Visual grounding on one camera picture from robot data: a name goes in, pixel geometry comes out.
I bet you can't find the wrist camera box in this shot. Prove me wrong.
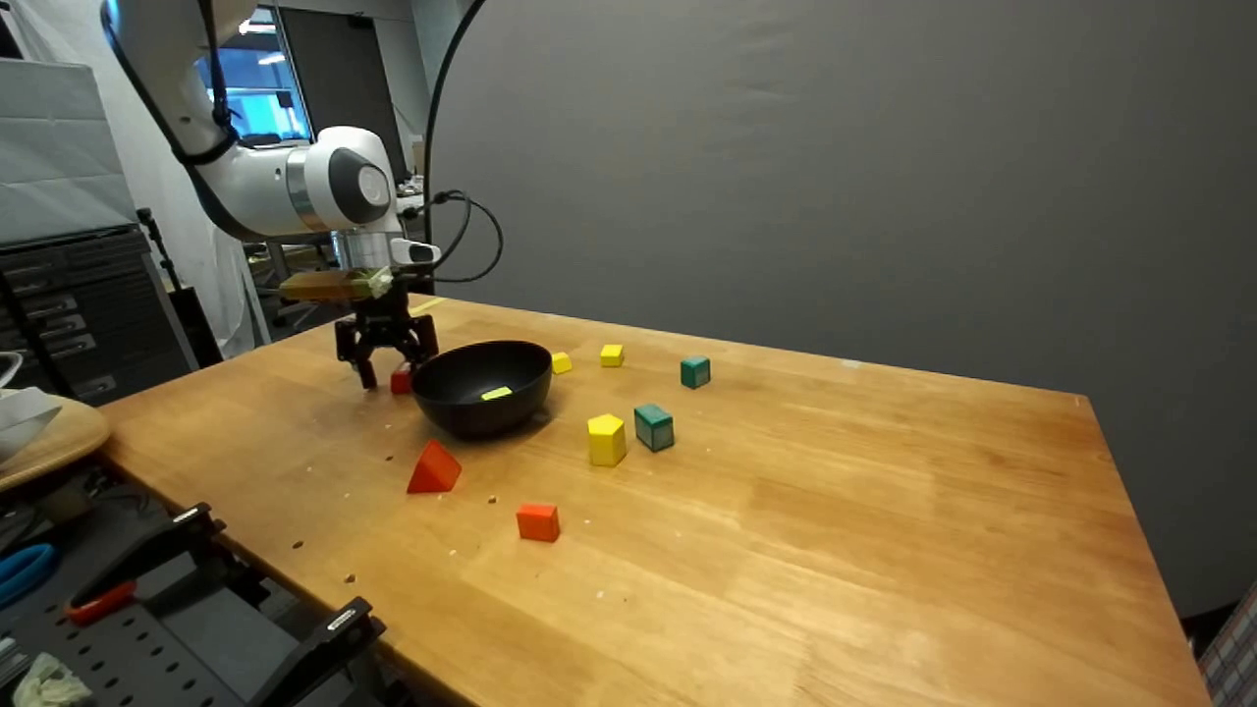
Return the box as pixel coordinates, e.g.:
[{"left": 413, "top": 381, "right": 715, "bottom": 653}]
[{"left": 279, "top": 267, "right": 395, "bottom": 306}]

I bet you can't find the round wooden side table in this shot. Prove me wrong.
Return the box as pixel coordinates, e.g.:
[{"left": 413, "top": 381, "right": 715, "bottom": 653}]
[{"left": 0, "top": 397, "right": 109, "bottom": 491}]

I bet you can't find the small yellow block behind bowl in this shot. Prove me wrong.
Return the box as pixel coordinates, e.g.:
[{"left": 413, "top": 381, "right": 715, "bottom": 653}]
[{"left": 549, "top": 350, "right": 574, "bottom": 374}]

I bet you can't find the blue scissors handle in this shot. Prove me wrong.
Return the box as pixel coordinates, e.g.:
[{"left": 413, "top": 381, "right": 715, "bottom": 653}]
[{"left": 0, "top": 541, "right": 55, "bottom": 607}]

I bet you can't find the teal cube block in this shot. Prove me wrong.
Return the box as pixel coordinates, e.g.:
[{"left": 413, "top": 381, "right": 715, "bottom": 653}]
[
  {"left": 634, "top": 406, "right": 676, "bottom": 450},
  {"left": 679, "top": 355, "right": 710, "bottom": 390}
]

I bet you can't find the black equipment rack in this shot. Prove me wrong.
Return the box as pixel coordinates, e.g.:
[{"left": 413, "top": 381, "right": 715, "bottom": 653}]
[{"left": 0, "top": 229, "right": 193, "bottom": 406}]

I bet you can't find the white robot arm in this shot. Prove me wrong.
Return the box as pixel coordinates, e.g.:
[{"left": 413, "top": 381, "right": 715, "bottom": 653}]
[{"left": 104, "top": 0, "right": 438, "bottom": 390}]

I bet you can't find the red triangular prism block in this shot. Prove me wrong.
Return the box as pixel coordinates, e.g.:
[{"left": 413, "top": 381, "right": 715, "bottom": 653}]
[{"left": 408, "top": 441, "right": 459, "bottom": 496}]

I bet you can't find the yellow pentagon block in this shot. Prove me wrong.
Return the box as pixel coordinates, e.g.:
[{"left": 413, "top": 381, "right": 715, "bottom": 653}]
[{"left": 584, "top": 412, "right": 629, "bottom": 467}]

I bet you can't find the red cube block front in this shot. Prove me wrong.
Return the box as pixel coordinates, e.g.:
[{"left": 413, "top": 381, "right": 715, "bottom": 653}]
[{"left": 516, "top": 504, "right": 561, "bottom": 541}]

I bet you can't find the black bowl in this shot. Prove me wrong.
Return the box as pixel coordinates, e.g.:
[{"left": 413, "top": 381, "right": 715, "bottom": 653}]
[{"left": 413, "top": 340, "right": 549, "bottom": 441}]

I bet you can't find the black pegboard cart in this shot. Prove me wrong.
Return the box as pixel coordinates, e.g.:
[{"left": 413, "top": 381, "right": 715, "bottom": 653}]
[{"left": 0, "top": 467, "right": 398, "bottom": 707}]

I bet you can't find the red cube block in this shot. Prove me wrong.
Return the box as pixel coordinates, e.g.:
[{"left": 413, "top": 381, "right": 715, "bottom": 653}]
[
  {"left": 388, "top": 367, "right": 413, "bottom": 397},
  {"left": 516, "top": 504, "right": 561, "bottom": 541}
]

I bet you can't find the grey backdrop screen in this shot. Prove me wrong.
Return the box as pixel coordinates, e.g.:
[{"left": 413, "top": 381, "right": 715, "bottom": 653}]
[{"left": 434, "top": 0, "right": 1257, "bottom": 614}]

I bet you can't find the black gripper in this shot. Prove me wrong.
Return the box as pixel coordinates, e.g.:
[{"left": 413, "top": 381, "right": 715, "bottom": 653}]
[{"left": 333, "top": 295, "right": 442, "bottom": 390}]

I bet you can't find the black clamp bar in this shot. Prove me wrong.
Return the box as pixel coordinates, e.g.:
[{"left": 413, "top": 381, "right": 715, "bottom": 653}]
[{"left": 249, "top": 597, "right": 383, "bottom": 707}]

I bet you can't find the small yellow cube far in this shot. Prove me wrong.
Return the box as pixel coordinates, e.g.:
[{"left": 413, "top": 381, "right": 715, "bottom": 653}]
[{"left": 600, "top": 340, "right": 625, "bottom": 368}]

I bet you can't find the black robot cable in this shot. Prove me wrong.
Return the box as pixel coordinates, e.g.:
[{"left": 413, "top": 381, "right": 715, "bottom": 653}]
[{"left": 423, "top": 183, "right": 508, "bottom": 292}]

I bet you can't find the orange handled clamp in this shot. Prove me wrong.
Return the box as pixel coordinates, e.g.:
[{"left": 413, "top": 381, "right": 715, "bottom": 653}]
[{"left": 67, "top": 581, "right": 137, "bottom": 624}]

